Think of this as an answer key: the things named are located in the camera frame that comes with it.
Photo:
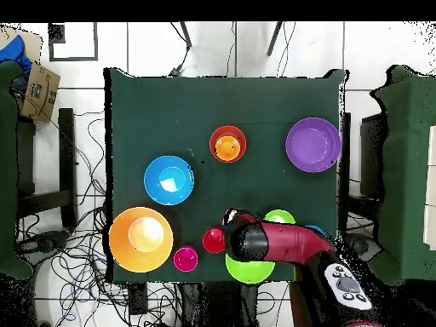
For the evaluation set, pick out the small green ribbed bowl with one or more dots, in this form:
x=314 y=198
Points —
x=279 y=216

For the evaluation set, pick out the orange plastic cup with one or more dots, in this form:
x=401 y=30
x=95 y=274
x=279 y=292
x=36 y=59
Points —
x=227 y=149

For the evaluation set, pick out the orange plastic bowl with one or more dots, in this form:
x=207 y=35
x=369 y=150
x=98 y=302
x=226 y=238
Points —
x=218 y=131

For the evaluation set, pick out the purple plastic bowl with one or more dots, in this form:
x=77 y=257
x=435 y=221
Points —
x=313 y=144

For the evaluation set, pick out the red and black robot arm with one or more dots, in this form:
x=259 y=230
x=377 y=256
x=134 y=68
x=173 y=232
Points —
x=293 y=242

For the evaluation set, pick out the red plastic cup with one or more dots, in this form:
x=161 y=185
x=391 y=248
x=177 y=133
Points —
x=213 y=240

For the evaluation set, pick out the large green plastic bowl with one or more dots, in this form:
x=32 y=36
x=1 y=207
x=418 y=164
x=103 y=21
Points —
x=248 y=272

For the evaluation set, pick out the pink plastic cup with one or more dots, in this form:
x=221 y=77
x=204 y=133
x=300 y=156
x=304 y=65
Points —
x=185 y=259

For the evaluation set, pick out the small blue plastic bowl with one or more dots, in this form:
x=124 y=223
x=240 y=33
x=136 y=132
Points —
x=320 y=230

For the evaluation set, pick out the large blue plastic bowl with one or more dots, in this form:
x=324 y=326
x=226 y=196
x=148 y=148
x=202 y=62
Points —
x=168 y=180

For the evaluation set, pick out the yellow plastic bowl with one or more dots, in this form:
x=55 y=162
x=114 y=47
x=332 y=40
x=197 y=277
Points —
x=141 y=238

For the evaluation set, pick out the dark green tablecloth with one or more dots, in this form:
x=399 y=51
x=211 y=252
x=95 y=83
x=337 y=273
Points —
x=221 y=102

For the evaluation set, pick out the black power strip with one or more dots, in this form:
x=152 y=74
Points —
x=137 y=298

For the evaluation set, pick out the green cloth on side table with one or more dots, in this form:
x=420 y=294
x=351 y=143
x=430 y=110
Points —
x=405 y=136
x=6 y=170

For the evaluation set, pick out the black bench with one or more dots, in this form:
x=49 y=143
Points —
x=66 y=163

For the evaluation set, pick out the grey base with black knob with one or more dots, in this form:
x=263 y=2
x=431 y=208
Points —
x=47 y=243

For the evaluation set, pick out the cardboard box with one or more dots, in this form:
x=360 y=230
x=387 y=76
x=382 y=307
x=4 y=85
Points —
x=41 y=92

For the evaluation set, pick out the blue cloth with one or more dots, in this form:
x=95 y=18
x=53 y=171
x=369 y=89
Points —
x=15 y=51

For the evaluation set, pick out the black square frame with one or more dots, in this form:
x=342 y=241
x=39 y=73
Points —
x=73 y=59

